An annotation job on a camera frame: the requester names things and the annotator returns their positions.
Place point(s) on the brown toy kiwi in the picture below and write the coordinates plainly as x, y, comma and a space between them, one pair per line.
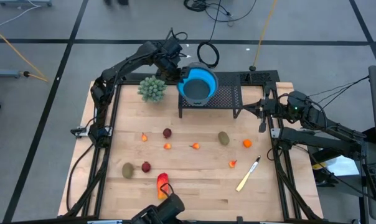
223, 138
127, 170

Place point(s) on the silver frame bracket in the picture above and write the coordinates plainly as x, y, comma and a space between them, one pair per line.
104, 221

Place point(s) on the grey cart foot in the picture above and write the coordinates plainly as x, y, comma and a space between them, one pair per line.
23, 2
7, 73

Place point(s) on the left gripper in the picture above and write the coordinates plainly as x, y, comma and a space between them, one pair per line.
169, 69

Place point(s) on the white sheet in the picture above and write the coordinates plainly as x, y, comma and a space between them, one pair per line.
343, 166

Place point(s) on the black perforated metal rack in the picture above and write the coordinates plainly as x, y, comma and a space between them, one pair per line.
228, 96

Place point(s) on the green succulent in white pot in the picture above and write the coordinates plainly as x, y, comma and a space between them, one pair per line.
152, 89

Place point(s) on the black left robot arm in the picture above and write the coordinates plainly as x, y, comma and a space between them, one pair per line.
119, 67

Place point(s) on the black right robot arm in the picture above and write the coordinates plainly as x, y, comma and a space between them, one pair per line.
325, 141

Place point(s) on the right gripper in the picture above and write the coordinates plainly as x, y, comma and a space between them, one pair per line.
276, 107

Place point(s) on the dark red toy pomegranate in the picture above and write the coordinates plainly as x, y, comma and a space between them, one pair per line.
146, 167
167, 133

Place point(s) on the black aluminium table frame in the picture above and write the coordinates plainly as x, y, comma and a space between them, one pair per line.
129, 82

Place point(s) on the silver arm base bracket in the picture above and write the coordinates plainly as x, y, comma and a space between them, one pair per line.
275, 133
79, 132

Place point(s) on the round toy orange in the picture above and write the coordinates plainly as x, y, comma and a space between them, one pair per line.
247, 143

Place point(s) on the black perforated plate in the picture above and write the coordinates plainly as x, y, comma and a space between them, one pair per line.
259, 76

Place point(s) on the small orange toy fruit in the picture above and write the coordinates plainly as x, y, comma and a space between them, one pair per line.
167, 146
195, 146
233, 163
144, 137

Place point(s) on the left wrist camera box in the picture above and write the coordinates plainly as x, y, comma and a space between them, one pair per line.
173, 46

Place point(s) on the red yellow toy mango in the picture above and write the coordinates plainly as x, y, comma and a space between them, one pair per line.
162, 183

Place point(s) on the blue collapsible bowl grey rim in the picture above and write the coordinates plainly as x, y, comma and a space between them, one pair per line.
197, 88

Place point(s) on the black frame clip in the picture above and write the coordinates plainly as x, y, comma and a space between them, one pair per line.
237, 219

